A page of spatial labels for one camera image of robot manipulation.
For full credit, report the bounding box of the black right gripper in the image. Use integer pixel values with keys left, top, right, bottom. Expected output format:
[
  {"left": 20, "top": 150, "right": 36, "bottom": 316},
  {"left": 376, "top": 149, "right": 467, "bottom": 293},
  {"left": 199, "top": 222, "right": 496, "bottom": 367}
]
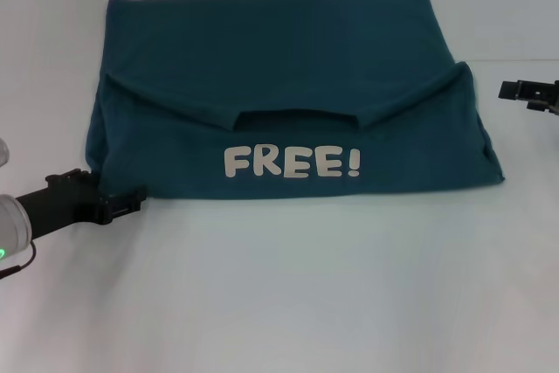
[{"left": 498, "top": 79, "right": 559, "bottom": 117}]

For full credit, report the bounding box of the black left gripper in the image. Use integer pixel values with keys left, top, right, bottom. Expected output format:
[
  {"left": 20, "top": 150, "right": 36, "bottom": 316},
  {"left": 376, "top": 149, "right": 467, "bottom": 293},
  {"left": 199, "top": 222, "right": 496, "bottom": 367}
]
[{"left": 12, "top": 167, "right": 148, "bottom": 243}]

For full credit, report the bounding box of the blue teal shirt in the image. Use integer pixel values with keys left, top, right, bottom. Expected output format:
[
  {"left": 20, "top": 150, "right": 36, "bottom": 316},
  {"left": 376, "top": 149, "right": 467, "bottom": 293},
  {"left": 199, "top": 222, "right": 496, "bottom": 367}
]
[{"left": 85, "top": 0, "right": 507, "bottom": 202}]

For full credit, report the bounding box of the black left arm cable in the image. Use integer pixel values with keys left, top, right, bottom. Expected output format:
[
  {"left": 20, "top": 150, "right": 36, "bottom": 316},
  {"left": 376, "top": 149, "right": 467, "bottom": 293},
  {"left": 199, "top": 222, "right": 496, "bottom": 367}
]
[{"left": 0, "top": 241, "right": 38, "bottom": 279}]

